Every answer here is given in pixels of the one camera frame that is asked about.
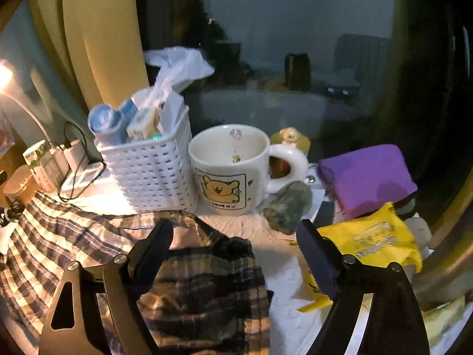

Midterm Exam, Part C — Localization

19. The white plastic bag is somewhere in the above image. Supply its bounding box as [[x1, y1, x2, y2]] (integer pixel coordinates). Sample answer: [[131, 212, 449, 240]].
[[131, 46, 215, 119]]

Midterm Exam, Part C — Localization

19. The white bear print mug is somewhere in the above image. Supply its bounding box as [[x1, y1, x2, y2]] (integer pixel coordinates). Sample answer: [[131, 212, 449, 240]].
[[188, 124, 309, 217]]

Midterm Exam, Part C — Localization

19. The teal curtain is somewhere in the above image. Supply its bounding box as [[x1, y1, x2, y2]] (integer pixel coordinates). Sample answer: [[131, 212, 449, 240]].
[[0, 0, 97, 156]]

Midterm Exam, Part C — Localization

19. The white plastic basket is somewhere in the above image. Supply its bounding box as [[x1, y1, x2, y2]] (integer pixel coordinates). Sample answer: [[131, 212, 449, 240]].
[[94, 105, 200, 215]]

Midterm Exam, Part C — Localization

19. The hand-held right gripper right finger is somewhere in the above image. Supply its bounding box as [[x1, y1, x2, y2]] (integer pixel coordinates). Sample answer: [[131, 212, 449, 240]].
[[296, 219, 431, 355]]

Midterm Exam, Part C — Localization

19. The yellow plastic packet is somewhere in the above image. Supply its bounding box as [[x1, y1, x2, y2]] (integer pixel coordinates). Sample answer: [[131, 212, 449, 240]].
[[290, 201, 423, 313]]

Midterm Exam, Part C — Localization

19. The yellow tissue box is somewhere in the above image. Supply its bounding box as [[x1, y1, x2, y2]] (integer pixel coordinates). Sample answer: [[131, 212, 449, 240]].
[[421, 296, 468, 348]]

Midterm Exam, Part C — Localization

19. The plaid flannel shirt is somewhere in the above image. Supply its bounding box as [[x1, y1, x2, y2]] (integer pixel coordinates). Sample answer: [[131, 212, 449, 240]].
[[0, 190, 274, 355]]

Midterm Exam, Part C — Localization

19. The blue tube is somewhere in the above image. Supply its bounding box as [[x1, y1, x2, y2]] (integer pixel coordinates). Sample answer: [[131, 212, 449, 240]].
[[88, 98, 135, 145]]

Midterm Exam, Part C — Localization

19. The yellow curtain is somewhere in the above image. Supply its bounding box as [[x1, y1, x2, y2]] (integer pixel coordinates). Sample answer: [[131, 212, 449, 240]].
[[30, 0, 148, 145]]

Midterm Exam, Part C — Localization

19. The white charger plug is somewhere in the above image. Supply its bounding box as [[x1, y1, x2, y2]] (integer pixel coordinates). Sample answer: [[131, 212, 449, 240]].
[[63, 140, 89, 171]]

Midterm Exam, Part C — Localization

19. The dark glass window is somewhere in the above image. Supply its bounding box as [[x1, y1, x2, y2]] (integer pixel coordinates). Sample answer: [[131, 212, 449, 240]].
[[135, 0, 444, 145]]

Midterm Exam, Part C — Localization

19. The purple folded cloth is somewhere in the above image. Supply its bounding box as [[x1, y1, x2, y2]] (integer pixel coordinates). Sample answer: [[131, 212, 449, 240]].
[[317, 144, 418, 220]]

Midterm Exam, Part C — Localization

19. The brown lidded food container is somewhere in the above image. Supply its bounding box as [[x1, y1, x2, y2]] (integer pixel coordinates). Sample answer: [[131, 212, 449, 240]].
[[3, 164, 38, 202]]

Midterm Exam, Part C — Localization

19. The white desk lamp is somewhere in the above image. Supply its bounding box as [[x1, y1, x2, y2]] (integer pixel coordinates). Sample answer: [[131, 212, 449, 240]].
[[0, 59, 56, 149]]

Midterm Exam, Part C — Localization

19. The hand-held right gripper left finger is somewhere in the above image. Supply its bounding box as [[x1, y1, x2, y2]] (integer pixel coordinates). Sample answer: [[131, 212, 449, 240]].
[[38, 218, 174, 355]]

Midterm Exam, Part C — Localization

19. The grey green crumpled cloth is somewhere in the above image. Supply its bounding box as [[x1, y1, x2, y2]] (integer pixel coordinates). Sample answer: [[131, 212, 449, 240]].
[[263, 181, 314, 235]]

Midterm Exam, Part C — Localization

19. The black bundled cable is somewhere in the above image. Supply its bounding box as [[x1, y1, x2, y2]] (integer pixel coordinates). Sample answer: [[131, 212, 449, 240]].
[[0, 198, 25, 230]]

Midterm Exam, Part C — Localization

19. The white green milk carton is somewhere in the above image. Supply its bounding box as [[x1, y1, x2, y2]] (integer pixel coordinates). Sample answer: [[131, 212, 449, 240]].
[[23, 139, 61, 193]]

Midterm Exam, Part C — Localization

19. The small white printed carton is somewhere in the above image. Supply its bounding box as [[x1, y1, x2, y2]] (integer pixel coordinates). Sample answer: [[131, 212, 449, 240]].
[[126, 111, 163, 141]]

